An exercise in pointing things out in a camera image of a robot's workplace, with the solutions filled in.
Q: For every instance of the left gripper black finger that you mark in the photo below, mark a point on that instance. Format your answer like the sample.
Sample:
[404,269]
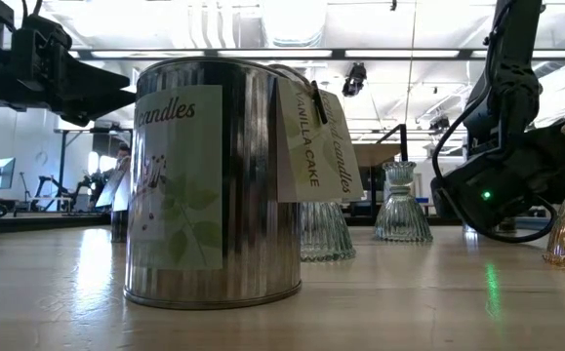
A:
[101,107]
[96,80]

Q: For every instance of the white paper hang tag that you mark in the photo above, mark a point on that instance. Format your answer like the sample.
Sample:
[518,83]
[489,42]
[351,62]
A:
[111,190]

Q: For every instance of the clear ribbed glass candle holder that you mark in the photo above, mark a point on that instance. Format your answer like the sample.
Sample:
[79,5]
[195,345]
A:
[326,234]
[401,219]

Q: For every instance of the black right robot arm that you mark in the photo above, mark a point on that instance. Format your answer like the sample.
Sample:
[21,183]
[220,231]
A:
[511,97]

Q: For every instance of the person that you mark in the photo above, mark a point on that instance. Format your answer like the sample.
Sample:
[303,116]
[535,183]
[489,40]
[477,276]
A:
[124,150]

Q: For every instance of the cream scented candles paper tag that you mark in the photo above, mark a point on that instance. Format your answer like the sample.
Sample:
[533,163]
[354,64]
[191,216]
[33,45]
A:
[348,166]

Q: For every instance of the cream vanilla cake paper tag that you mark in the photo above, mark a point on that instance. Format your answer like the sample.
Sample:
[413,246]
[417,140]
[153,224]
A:
[306,161]

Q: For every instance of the black clothespin clip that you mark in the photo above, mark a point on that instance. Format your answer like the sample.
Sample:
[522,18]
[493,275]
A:
[319,105]

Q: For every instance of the small black ceiling sensor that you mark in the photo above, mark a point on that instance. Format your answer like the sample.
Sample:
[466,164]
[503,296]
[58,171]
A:
[393,5]

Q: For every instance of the black background stand frame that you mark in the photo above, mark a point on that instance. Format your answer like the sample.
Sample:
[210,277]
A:
[63,170]

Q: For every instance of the black table border rail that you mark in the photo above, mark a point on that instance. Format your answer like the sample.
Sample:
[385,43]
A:
[43,224]

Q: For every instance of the wooden shelf with black frame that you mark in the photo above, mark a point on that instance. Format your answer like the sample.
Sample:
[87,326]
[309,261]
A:
[375,155]

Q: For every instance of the black overhead camera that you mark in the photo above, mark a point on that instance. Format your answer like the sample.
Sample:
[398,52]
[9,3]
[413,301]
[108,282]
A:
[355,78]

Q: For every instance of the white round ceiling duct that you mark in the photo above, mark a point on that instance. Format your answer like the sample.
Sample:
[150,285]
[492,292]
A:
[294,24]

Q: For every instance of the black overhead frame bar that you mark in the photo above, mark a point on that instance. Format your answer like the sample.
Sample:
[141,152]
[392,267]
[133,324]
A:
[338,53]

